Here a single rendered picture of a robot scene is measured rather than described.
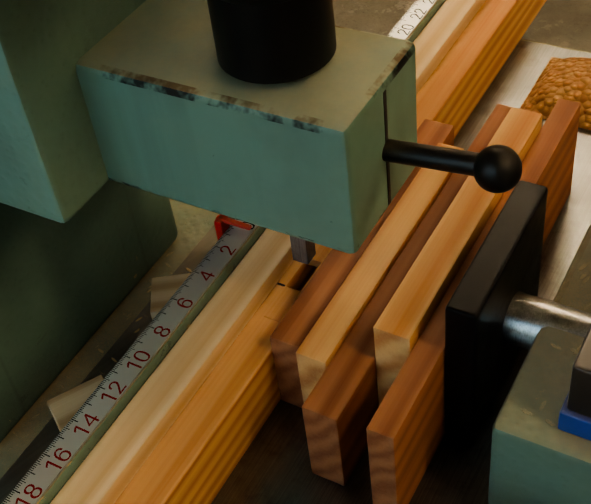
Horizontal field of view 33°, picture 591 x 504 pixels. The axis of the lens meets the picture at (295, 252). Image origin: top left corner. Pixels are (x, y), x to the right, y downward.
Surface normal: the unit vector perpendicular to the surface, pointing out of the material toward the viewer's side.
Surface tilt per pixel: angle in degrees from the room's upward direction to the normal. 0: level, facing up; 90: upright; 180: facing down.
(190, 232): 0
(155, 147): 90
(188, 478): 90
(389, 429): 0
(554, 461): 90
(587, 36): 0
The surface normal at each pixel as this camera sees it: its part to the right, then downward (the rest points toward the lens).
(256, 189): -0.48, 0.65
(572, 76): -0.26, -0.77
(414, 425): 0.87, 0.28
